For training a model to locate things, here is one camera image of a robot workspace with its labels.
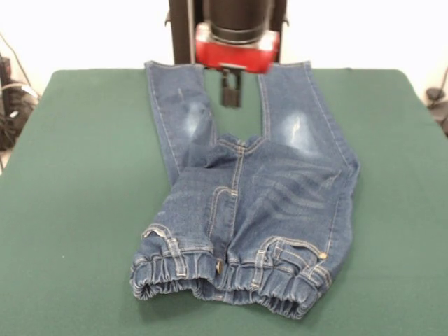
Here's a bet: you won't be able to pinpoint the black cable bundle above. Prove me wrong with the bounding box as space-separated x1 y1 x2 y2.
0 54 40 152

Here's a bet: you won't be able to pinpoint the dark green tablecloth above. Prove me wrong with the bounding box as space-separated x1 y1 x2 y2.
0 68 448 336

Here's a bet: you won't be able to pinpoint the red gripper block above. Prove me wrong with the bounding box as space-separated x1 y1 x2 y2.
195 22 280 108

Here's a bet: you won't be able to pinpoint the blue denim jeans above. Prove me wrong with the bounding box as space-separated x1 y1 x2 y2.
131 60 361 311

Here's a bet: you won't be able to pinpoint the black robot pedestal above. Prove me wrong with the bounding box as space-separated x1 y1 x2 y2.
164 0 291 66

